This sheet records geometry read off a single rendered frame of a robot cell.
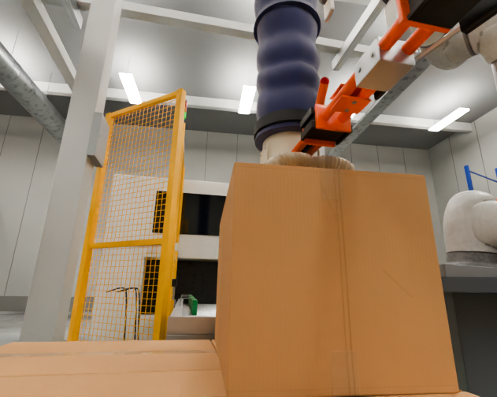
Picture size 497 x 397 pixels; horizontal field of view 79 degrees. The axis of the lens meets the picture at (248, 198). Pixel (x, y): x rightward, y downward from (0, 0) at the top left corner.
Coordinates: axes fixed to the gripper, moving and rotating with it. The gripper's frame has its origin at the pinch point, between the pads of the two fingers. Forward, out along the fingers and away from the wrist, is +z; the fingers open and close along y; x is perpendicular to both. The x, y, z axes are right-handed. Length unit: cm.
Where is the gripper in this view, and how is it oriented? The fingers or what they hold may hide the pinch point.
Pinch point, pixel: (361, 17)
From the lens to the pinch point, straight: 71.9
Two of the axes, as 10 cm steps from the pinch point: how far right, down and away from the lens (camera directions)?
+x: 1.8, -2.9, -9.4
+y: -9.8, -0.7, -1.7
